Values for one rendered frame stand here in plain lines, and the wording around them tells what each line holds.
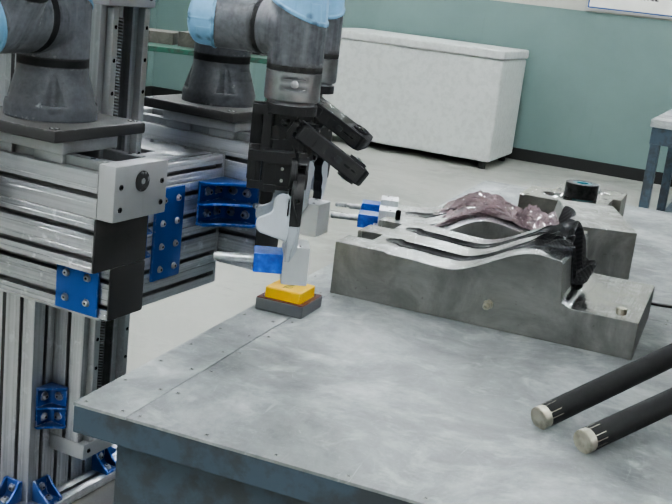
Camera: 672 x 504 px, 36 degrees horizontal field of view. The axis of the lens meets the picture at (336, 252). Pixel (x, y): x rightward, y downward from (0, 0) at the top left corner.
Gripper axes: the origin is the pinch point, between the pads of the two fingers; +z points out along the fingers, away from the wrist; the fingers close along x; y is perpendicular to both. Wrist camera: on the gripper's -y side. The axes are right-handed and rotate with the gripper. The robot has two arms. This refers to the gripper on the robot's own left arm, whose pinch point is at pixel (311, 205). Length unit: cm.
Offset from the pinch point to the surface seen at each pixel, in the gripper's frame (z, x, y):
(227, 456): 16, 62, -19
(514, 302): 9.1, -0.7, -35.9
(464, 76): 23, -650, 156
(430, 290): 10.1, -0.5, -22.2
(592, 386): 10, 28, -53
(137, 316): 94, -167, 137
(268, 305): 13.2, 16.3, -1.5
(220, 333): 14.2, 30.0, -0.7
